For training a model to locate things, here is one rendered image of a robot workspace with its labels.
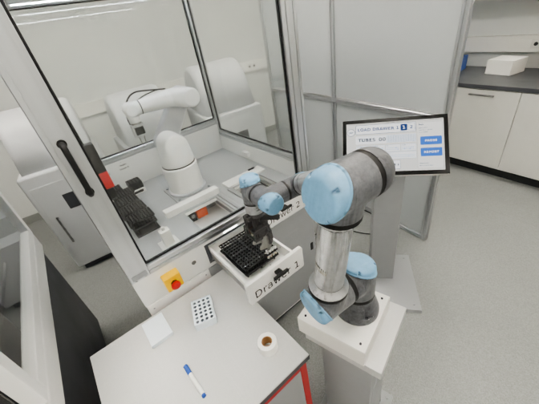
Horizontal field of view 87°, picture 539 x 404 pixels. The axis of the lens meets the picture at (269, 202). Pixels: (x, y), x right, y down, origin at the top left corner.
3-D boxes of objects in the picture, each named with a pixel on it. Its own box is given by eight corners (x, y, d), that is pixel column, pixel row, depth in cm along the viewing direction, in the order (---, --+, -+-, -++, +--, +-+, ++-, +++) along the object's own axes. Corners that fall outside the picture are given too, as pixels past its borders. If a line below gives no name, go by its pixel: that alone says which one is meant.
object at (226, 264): (297, 263, 125) (297, 252, 121) (251, 298, 113) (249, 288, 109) (246, 225, 153) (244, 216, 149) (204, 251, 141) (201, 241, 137)
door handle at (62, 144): (99, 198, 90) (66, 141, 80) (90, 201, 89) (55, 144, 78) (95, 192, 93) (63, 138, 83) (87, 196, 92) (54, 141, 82)
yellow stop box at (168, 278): (185, 284, 124) (180, 272, 120) (170, 293, 120) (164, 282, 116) (180, 277, 127) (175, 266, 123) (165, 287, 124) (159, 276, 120)
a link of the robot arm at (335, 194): (356, 309, 91) (392, 162, 57) (322, 337, 85) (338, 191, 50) (330, 283, 99) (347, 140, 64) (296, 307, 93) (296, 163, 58)
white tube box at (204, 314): (217, 322, 114) (215, 317, 112) (197, 331, 112) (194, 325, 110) (212, 300, 124) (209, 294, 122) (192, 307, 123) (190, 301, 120)
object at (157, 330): (174, 333, 113) (172, 331, 112) (153, 349, 109) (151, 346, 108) (162, 314, 122) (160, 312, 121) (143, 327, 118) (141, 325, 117)
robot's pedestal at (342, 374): (393, 397, 149) (410, 307, 107) (372, 459, 130) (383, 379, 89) (339, 365, 166) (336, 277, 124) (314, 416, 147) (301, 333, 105)
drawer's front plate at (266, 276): (304, 265, 125) (301, 247, 119) (251, 305, 112) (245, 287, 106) (301, 263, 126) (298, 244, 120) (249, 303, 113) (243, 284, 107)
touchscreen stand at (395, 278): (421, 313, 184) (452, 175, 129) (349, 307, 196) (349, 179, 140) (407, 257, 224) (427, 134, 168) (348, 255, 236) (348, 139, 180)
